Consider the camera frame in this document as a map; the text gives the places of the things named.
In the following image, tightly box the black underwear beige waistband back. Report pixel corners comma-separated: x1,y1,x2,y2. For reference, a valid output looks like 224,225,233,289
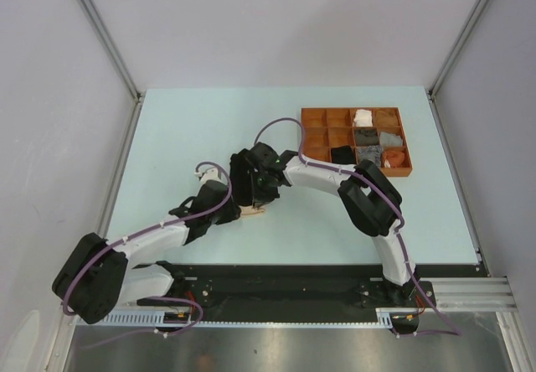
229,149,265,217

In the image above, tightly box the black underwear beige waistband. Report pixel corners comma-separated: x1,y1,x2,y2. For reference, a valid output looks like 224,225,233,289
229,149,265,217
330,146,357,165

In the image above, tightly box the black underwear beige waistband front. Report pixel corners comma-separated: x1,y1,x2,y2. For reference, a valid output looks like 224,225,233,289
330,146,357,165

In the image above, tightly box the grey striped boxer underwear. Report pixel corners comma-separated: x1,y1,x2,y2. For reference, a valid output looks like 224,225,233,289
356,145,384,168

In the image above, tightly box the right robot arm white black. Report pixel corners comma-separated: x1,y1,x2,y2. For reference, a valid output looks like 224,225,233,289
244,142,417,306

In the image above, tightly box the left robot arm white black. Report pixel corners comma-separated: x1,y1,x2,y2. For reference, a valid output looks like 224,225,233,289
52,180,240,324

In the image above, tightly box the wooden compartment tray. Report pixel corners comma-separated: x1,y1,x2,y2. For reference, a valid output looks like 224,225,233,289
301,107,413,178

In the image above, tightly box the dark grey rolled cloth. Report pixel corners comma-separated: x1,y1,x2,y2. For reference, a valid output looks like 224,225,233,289
354,128,379,147

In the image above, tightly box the white rolled cloth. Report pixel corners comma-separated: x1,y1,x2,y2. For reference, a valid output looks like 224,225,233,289
353,109,374,127

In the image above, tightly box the light grey rolled cloth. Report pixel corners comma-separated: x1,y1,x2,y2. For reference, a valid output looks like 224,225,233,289
379,132,404,147

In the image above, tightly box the orange rolled cloth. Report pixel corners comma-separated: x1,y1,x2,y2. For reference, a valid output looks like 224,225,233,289
382,150,406,168

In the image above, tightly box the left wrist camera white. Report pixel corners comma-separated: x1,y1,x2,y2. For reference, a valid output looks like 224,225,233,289
195,168,223,185

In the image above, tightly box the white slotted cable duct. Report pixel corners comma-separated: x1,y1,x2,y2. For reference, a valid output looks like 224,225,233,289
95,308,419,329

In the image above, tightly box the aluminium front rail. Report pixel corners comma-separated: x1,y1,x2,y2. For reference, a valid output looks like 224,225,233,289
430,277,518,313

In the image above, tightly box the left aluminium frame post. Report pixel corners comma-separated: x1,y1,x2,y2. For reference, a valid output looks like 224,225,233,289
77,0,142,103

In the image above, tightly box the aluminium frame post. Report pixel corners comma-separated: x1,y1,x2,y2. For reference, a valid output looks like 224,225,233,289
77,0,142,103
428,0,492,99

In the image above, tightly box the right aluminium frame post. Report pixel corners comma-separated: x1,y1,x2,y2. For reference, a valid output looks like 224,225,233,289
428,0,492,99

